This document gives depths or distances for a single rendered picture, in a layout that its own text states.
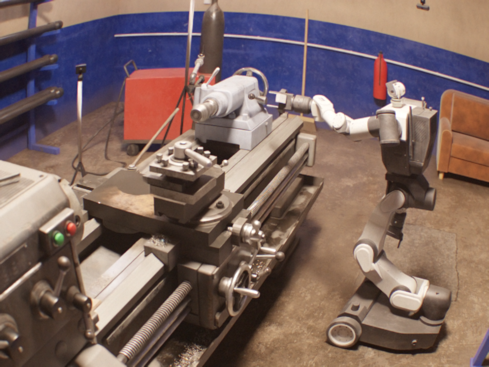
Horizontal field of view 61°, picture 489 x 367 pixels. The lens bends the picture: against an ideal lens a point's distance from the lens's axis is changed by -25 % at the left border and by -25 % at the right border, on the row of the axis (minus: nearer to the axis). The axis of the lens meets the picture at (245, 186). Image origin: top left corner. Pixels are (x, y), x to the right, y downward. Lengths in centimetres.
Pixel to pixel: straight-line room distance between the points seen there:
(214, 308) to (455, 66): 437
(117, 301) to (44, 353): 47
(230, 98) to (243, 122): 18
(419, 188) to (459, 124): 306
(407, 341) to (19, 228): 209
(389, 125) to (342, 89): 370
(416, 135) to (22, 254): 175
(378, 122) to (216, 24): 279
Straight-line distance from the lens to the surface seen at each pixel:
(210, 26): 467
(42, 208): 112
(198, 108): 237
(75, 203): 146
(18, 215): 107
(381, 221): 247
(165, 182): 171
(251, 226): 186
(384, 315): 268
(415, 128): 223
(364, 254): 254
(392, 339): 261
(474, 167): 512
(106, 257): 199
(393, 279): 261
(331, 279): 323
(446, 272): 351
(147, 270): 171
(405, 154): 226
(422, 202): 238
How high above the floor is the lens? 178
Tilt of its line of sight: 24 degrees down
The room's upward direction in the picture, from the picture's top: 3 degrees clockwise
